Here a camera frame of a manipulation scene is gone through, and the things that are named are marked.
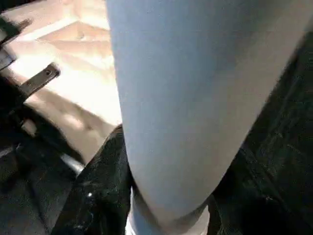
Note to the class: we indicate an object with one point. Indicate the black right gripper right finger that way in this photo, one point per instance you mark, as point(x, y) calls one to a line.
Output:
point(264, 200)

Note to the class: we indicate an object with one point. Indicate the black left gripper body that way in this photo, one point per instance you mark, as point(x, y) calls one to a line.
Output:
point(24, 83)

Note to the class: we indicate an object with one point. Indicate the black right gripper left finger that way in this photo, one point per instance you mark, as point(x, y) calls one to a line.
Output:
point(95, 200)

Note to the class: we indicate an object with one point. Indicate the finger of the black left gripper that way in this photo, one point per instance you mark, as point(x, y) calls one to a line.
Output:
point(49, 134)

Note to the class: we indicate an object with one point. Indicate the white plastic table top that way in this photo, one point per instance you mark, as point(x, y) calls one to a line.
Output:
point(78, 63)

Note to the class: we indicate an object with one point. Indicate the white plastic table leg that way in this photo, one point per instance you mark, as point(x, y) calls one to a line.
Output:
point(195, 98)

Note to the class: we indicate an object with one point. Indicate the black table mat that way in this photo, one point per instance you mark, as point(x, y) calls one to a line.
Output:
point(288, 127)

